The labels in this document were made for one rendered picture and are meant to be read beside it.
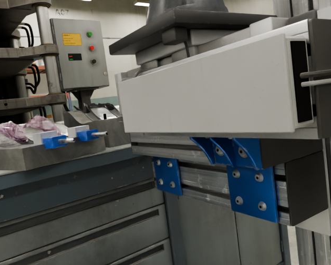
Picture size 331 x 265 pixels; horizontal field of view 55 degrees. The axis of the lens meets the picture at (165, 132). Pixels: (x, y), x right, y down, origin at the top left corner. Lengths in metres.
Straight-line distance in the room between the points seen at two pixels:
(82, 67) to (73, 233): 1.18
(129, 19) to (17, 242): 8.70
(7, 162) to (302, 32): 0.77
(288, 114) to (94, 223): 0.86
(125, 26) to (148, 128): 8.92
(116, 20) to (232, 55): 8.95
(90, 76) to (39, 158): 1.19
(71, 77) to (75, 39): 0.22
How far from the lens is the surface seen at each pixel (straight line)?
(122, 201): 1.06
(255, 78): 0.25
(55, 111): 1.75
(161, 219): 1.16
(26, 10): 1.92
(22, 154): 0.83
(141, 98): 0.39
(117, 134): 1.04
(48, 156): 0.86
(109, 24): 9.04
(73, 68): 1.95
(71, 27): 2.00
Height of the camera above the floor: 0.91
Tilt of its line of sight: 5 degrees down
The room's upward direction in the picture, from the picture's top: 8 degrees counter-clockwise
